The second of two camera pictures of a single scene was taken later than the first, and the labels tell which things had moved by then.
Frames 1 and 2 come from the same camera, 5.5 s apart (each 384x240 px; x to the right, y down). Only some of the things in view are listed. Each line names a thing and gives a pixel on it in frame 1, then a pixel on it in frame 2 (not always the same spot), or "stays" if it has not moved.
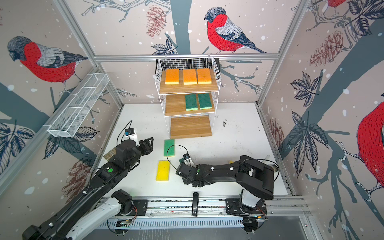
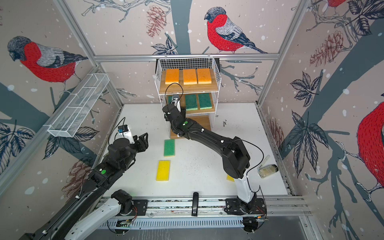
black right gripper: x=185 y=182 -> x=183 y=113
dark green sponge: x=205 y=101 stays
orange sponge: x=189 y=76 stays
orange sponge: x=172 y=76 stays
